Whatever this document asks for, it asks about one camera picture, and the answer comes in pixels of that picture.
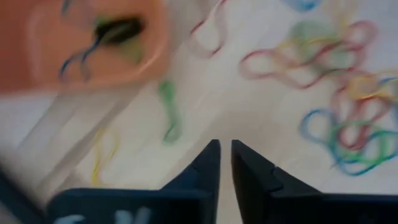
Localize orange plastic bin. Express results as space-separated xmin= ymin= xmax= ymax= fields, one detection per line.
xmin=0 ymin=0 xmax=172 ymax=94

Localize green rubber band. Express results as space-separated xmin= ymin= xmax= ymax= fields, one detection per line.
xmin=157 ymin=80 xmax=184 ymax=146
xmin=326 ymin=121 xmax=398 ymax=166
xmin=289 ymin=20 xmax=343 ymax=63

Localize rubber bands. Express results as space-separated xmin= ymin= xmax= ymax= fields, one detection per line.
xmin=93 ymin=15 xmax=147 ymax=65

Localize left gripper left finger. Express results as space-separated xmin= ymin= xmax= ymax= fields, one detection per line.
xmin=46 ymin=139 xmax=221 ymax=224

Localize teal rubber band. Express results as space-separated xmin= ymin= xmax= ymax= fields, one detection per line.
xmin=298 ymin=108 xmax=398 ymax=177

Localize yellow rubber band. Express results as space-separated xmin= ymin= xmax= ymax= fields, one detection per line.
xmin=273 ymin=0 xmax=358 ymax=54
xmin=345 ymin=70 xmax=398 ymax=100
xmin=90 ymin=129 xmax=121 ymax=186

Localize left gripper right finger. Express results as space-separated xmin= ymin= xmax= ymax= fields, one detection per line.
xmin=231 ymin=139 xmax=398 ymax=224

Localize wide black rubber band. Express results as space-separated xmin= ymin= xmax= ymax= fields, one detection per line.
xmin=93 ymin=17 xmax=146 ymax=44

